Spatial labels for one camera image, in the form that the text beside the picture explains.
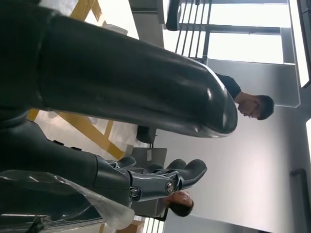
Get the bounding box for person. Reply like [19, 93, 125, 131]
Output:
[215, 73, 275, 121]
[156, 189, 195, 223]

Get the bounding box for clear plastic film wrap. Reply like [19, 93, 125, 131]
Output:
[0, 169, 136, 233]

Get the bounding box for grey laptop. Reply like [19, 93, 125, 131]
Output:
[131, 147, 168, 168]

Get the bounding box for black window bars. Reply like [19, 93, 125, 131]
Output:
[174, 0, 288, 65]

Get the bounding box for stainless steel workbench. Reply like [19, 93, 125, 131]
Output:
[26, 0, 140, 162]

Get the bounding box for cardboard box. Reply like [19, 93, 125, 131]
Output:
[116, 218, 146, 233]

